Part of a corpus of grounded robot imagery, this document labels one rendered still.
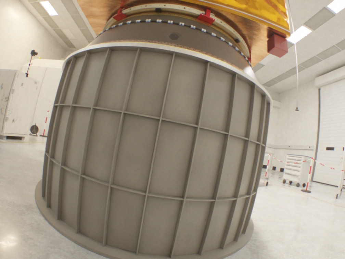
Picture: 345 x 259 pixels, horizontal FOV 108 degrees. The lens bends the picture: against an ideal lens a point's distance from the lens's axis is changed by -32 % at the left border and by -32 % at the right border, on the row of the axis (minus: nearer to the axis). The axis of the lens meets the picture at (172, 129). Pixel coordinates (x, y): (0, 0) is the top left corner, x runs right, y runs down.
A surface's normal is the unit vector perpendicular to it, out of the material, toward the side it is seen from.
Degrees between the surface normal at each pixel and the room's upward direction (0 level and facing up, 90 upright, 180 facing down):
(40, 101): 90
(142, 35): 62
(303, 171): 90
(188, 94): 90
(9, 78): 90
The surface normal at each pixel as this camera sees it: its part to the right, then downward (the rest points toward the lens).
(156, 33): 0.04, -0.54
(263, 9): -0.09, 0.05
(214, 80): 0.31, -0.01
